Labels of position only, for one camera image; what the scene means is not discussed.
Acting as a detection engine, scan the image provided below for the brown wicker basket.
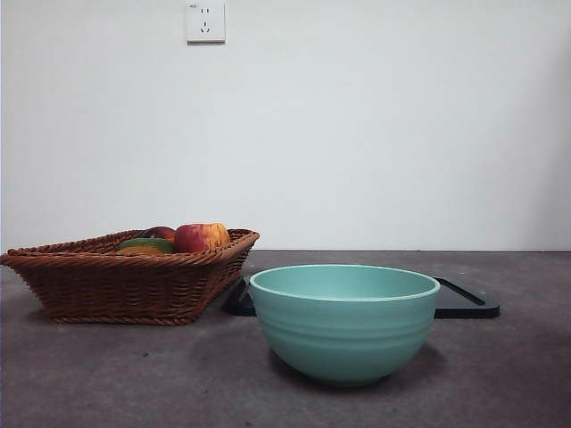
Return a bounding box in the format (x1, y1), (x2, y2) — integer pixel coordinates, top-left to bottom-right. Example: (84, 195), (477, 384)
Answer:
(0, 227), (261, 325)

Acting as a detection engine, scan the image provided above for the dark teal rectangular tray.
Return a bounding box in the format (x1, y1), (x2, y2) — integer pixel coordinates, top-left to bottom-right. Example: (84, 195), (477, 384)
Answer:
(222, 275), (501, 320)

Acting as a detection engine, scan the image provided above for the teal ribbed bowl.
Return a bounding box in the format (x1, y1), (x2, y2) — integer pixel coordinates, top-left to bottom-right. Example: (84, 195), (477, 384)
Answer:
(248, 263), (442, 387)

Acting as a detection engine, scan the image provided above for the white wall socket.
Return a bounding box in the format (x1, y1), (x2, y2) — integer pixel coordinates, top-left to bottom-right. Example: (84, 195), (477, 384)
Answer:
(186, 1), (227, 45)

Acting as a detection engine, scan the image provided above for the green oval fruit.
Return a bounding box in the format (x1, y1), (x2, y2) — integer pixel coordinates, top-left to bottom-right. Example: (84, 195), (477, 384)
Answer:
(116, 236), (176, 254)

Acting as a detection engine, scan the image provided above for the dark red round fruit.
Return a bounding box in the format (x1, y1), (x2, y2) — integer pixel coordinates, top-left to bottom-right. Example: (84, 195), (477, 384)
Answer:
(137, 226), (177, 242)

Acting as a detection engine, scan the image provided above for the brown-yellow kiwi fruit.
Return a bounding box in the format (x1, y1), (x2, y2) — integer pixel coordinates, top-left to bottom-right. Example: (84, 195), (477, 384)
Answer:
(116, 246), (165, 257)

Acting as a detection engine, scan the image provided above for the red and yellow apple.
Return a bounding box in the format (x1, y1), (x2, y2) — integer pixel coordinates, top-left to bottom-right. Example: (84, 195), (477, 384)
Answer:
(173, 222), (231, 254)

